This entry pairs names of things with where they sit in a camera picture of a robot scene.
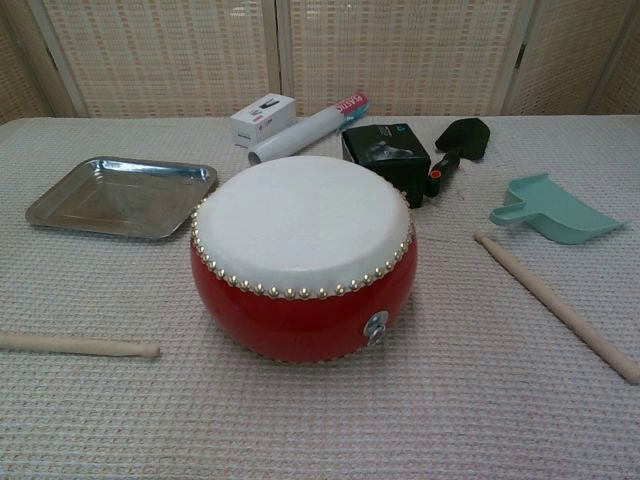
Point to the square stainless steel tray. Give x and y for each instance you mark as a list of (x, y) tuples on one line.
[(120, 200)]

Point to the woven beige tablecloth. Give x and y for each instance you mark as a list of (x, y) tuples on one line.
[(320, 425)]

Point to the woven folding screen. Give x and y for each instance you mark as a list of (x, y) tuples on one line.
[(175, 50)]

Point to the black garden trowel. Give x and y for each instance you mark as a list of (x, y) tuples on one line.
[(462, 137)]

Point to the white plastic wrap roll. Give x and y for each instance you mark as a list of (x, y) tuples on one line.
[(300, 135)]

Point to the wooden drumstick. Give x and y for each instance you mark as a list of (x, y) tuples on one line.
[(75, 345), (550, 300)]

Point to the black product box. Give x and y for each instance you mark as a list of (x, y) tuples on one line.
[(390, 150)]

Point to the red drum with white skin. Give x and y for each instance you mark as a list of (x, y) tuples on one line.
[(300, 215)]

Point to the teal plastic dustpan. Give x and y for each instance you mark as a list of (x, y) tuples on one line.
[(560, 210)]

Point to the small white product box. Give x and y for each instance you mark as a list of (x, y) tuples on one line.
[(260, 120)]

